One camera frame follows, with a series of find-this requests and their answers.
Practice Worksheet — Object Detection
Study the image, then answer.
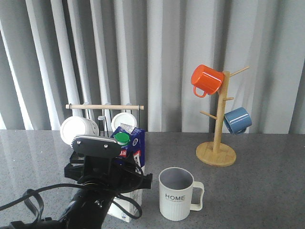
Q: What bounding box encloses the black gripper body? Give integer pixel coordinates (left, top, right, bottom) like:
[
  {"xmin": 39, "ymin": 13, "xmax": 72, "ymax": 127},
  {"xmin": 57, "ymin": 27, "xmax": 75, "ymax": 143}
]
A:
[{"xmin": 64, "ymin": 156, "xmax": 153, "ymax": 193}]

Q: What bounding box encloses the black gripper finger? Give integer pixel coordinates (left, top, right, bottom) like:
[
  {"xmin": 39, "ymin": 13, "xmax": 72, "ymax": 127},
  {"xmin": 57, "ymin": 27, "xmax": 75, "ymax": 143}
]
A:
[{"xmin": 71, "ymin": 135, "xmax": 121, "ymax": 159}]

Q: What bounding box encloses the blue white milk carton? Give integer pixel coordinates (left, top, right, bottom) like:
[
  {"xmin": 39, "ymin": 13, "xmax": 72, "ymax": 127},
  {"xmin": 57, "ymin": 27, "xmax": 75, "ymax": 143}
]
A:
[{"xmin": 108, "ymin": 124, "xmax": 145, "ymax": 222}]

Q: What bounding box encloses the white HOME mug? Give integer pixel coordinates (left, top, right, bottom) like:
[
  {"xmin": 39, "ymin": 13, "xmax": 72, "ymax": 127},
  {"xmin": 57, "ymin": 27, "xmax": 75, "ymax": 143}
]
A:
[{"xmin": 159, "ymin": 167, "xmax": 204, "ymax": 221}]

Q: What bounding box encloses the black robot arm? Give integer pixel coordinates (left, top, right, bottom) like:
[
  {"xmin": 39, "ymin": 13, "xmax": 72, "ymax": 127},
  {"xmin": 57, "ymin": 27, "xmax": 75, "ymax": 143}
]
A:
[{"xmin": 0, "ymin": 135, "xmax": 153, "ymax": 229}]

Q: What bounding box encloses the white round smiley mug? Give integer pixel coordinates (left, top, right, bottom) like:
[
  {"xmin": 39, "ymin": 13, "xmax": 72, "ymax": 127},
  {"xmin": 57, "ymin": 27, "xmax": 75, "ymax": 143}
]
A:
[{"xmin": 60, "ymin": 116, "xmax": 99, "ymax": 145}]

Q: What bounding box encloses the white ribbed mug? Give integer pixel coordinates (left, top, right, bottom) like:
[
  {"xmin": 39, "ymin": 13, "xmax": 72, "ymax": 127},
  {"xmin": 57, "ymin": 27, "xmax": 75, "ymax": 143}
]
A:
[{"xmin": 111, "ymin": 112, "xmax": 137, "ymax": 132}]

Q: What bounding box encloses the grey pleated curtain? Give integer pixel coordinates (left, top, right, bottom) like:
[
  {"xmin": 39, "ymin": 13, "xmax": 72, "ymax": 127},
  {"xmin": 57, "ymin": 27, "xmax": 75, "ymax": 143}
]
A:
[{"xmin": 0, "ymin": 0, "xmax": 305, "ymax": 134}]

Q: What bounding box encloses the wooden mug tree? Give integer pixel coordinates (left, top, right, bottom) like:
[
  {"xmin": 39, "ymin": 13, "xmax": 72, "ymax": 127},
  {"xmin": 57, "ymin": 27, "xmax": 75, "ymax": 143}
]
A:
[{"xmin": 196, "ymin": 66, "xmax": 250, "ymax": 167}]

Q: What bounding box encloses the orange enamel mug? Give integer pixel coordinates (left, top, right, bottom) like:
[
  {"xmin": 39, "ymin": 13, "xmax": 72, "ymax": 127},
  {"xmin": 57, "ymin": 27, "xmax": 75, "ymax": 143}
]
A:
[{"xmin": 191, "ymin": 64, "xmax": 224, "ymax": 98}]

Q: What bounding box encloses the blue enamel mug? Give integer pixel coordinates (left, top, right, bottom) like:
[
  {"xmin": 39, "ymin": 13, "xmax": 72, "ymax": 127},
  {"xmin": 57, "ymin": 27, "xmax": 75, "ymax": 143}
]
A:
[{"xmin": 224, "ymin": 107, "xmax": 252, "ymax": 135}]

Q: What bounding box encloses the black wire mug rack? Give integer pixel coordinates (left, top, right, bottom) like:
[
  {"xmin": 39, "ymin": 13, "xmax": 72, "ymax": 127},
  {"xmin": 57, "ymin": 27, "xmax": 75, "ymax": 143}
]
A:
[{"xmin": 65, "ymin": 104, "xmax": 145, "ymax": 164}]

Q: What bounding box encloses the black cable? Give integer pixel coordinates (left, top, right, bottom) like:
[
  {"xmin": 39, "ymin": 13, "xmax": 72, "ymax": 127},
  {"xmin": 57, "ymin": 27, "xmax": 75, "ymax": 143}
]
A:
[{"xmin": 0, "ymin": 164, "xmax": 144, "ymax": 221}]

